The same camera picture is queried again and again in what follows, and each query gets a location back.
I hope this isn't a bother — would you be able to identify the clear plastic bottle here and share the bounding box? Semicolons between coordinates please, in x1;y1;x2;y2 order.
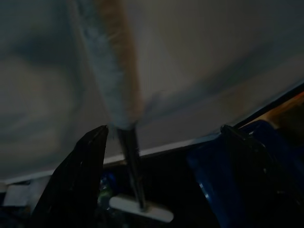
98;173;114;209

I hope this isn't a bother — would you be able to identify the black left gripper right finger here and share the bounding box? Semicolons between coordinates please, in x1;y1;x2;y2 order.
220;123;304;228

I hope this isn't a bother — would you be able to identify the blue long-handled dustpan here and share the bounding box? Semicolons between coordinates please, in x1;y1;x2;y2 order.
186;118;304;228

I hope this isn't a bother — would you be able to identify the black-handled broom with white head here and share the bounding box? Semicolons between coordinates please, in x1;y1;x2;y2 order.
68;0;174;223

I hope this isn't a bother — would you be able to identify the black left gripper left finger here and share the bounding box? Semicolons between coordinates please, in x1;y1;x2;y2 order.
30;125;109;228

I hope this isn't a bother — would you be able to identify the black door frame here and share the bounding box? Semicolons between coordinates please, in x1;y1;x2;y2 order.
235;82;304;130

